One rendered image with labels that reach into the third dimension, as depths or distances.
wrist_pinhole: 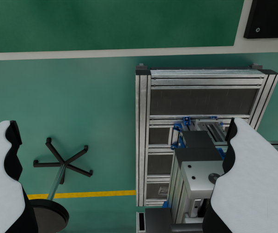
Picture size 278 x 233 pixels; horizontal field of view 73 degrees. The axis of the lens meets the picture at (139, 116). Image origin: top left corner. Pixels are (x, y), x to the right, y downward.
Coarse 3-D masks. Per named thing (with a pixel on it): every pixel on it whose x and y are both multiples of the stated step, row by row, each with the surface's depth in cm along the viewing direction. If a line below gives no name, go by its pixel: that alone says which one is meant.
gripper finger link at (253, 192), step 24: (240, 120) 10; (240, 144) 9; (264, 144) 9; (240, 168) 7; (264, 168) 7; (216, 192) 6; (240, 192) 6; (264, 192) 6; (216, 216) 6; (240, 216) 6; (264, 216) 6
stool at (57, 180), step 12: (48, 144) 151; (60, 156) 161; (60, 168) 158; (72, 168) 166; (60, 180) 174; (36, 204) 114; (48, 204) 117; (36, 216) 119; (48, 216) 119; (60, 216) 120; (48, 228) 127; (60, 228) 127
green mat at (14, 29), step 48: (0, 0) 42; (48, 0) 42; (96, 0) 43; (144, 0) 43; (192, 0) 43; (240, 0) 44; (0, 48) 47; (48, 48) 48; (96, 48) 48; (144, 48) 49
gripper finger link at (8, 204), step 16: (0, 128) 10; (16, 128) 11; (0, 144) 8; (16, 144) 10; (0, 160) 8; (16, 160) 9; (0, 176) 7; (16, 176) 8; (0, 192) 6; (16, 192) 6; (0, 208) 6; (16, 208) 6; (32, 208) 7; (0, 224) 5; (16, 224) 6; (32, 224) 6
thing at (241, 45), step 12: (252, 0) 44; (240, 24) 46; (240, 36) 48; (156, 48) 49; (168, 48) 49; (180, 48) 49; (192, 48) 49; (204, 48) 49; (216, 48) 49; (228, 48) 50; (240, 48) 50; (252, 48) 50; (264, 48) 50; (276, 48) 50
